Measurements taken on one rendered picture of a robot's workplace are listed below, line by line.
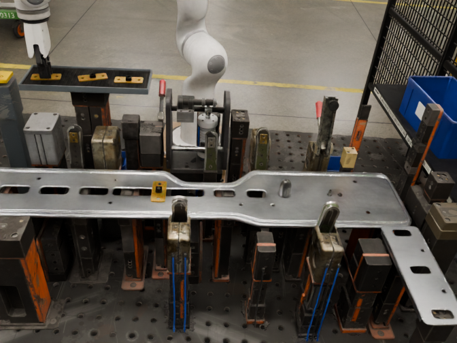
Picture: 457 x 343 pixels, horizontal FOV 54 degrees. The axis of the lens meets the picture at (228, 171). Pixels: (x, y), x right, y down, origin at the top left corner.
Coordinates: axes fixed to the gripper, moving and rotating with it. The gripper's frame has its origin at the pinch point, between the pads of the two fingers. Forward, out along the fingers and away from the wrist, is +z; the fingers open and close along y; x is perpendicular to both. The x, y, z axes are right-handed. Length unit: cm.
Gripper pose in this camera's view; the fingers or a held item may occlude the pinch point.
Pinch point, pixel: (45, 69)
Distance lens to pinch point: 146.6
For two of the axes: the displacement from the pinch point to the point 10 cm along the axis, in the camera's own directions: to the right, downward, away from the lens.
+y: 1.6, 6.1, -7.8
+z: -0.6, 7.9, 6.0
